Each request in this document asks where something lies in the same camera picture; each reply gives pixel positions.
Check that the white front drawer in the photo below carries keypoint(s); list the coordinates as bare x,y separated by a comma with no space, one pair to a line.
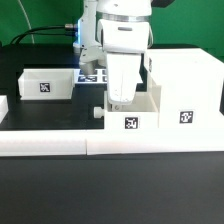
141,115

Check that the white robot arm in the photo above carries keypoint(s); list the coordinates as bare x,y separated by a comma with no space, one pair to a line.
115,10

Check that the white drawer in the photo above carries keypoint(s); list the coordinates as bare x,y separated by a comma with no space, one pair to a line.
141,115
46,84

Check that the white front obstacle wall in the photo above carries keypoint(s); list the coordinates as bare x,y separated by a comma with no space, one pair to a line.
101,142

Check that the white drawer cabinet box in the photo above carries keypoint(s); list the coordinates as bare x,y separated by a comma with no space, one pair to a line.
186,85

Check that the white rear drawer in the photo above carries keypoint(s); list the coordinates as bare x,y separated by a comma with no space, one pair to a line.
46,84

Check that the white left obstacle wall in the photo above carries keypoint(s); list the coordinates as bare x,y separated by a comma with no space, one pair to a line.
3,107

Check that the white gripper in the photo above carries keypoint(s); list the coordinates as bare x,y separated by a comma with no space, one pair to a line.
121,45

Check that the white obstacle wall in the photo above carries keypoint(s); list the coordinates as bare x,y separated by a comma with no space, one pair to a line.
3,107
101,142

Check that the white tag sheet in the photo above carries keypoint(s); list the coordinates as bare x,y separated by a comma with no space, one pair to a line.
98,77

